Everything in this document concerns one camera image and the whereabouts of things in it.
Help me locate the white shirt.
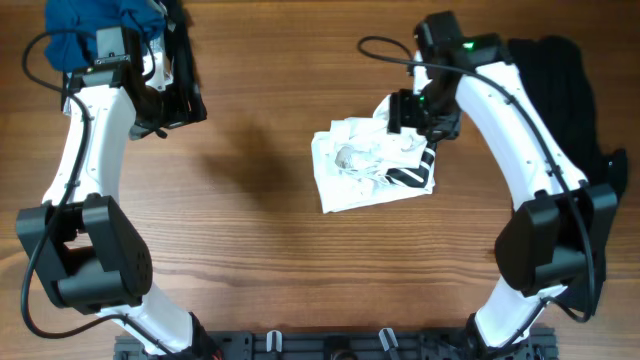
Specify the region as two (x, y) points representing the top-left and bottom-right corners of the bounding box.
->
(311, 98), (437, 214)

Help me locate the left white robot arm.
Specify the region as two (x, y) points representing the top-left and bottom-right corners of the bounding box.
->
(16, 26), (223, 359)

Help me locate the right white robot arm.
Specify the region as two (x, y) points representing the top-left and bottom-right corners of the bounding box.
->
(387, 11), (618, 359)

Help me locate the black folded garment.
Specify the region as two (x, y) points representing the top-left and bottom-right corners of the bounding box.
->
(60, 0), (201, 114)

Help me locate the light denim folded garment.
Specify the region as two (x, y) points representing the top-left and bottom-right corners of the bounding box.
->
(143, 36), (174, 92)

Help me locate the blue folded garment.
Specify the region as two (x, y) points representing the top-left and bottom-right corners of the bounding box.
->
(45, 0), (166, 72)

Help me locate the black shirt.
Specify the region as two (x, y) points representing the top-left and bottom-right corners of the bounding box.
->
(507, 35), (629, 316)

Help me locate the right black cable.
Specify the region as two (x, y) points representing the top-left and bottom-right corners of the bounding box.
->
(356, 34), (599, 351)

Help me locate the black cable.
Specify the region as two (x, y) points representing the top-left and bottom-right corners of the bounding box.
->
(19, 29), (166, 359)
(356, 34), (599, 351)

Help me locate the left black cable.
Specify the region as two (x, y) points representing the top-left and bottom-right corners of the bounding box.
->
(19, 29), (166, 359)

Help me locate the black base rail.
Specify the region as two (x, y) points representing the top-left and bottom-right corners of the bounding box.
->
(113, 328), (560, 360)

